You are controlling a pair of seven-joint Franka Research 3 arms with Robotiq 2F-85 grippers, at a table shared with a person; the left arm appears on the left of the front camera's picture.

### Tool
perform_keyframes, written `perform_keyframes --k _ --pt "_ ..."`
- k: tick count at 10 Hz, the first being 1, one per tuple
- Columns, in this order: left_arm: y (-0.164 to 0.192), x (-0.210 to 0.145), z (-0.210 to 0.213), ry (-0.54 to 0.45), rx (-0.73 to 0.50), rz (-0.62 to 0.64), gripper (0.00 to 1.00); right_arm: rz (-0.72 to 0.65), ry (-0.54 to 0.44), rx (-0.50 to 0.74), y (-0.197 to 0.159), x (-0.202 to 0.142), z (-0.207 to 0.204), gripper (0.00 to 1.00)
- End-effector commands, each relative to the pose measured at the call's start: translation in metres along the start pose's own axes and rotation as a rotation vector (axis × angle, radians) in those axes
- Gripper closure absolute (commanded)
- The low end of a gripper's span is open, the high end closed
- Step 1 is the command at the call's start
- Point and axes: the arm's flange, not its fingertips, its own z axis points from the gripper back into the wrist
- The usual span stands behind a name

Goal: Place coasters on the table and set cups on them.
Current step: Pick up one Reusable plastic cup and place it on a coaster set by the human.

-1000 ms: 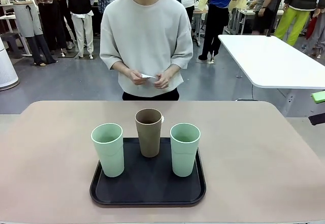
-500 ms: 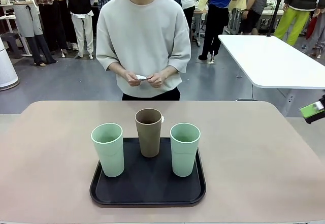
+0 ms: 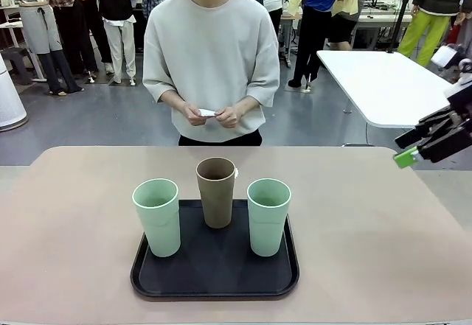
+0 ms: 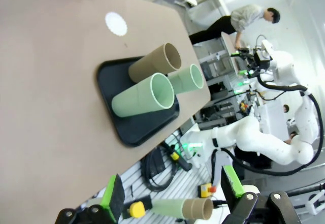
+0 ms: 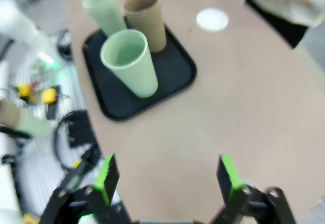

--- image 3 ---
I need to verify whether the mannequin in grey shorts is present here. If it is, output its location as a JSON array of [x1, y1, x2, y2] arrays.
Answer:
[[18, 2, 85, 97]]

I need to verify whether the long background workbench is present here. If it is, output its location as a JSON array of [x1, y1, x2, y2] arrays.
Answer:
[[280, 6, 414, 52]]

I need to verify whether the grey plastic stool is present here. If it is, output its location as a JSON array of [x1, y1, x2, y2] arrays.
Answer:
[[1, 47, 33, 85]]

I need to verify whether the person in grey trousers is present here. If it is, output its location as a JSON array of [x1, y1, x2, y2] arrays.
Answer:
[[446, 0, 472, 48]]

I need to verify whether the white background desk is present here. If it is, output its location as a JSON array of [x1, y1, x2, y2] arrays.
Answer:
[[0, 4, 49, 83]]

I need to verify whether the person's right forearm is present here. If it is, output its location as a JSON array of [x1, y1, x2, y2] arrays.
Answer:
[[162, 91, 191, 114]]

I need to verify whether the person's right hand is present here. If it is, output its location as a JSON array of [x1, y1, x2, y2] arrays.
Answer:
[[183, 102, 208, 126]]

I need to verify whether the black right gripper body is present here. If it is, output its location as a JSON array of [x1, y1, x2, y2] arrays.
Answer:
[[447, 80, 472, 118]]

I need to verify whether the person in beige sweater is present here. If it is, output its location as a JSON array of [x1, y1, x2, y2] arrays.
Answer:
[[142, 0, 281, 147]]

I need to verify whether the mint green plastic cup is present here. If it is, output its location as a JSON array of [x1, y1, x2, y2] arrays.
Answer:
[[131, 178, 182, 259], [246, 178, 293, 258]]

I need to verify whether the person's left hand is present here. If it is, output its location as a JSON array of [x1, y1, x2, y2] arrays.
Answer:
[[215, 105, 244, 129]]

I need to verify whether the person's left forearm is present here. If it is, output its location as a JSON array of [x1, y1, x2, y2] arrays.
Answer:
[[235, 95, 261, 118]]

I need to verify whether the black tripod pole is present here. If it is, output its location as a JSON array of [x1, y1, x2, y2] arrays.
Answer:
[[386, 0, 420, 54]]

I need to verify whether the black plastic tray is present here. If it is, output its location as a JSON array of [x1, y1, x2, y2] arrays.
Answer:
[[130, 198, 300, 302]]

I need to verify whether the brown plastic cup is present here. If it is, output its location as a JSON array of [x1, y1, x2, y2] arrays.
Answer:
[[195, 157, 237, 229]]

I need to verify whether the white cylindrical air purifier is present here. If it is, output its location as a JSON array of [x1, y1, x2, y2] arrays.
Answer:
[[0, 52, 29, 131]]

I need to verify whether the person in neon green trousers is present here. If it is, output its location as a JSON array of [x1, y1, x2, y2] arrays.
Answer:
[[397, 0, 465, 67]]

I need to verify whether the white folding table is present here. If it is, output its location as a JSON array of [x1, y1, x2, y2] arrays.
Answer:
[[316, 49, 472, 130]]

